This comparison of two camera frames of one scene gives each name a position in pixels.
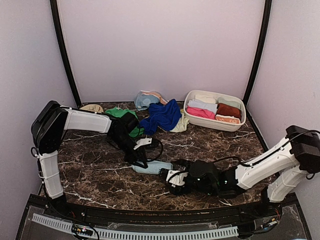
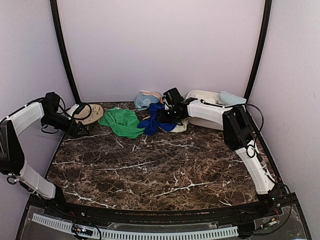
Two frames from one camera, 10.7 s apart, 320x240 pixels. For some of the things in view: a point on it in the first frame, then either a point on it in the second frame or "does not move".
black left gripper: (137, 156) -> (77, 128)
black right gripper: (178, 190) -> (161, 116)
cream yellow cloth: (182, 124) does not move
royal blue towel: (166, 116) does not move
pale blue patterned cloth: (144, 98) does not move
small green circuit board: (77, 229) does not move
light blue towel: (153, 167) -> (229, 99)
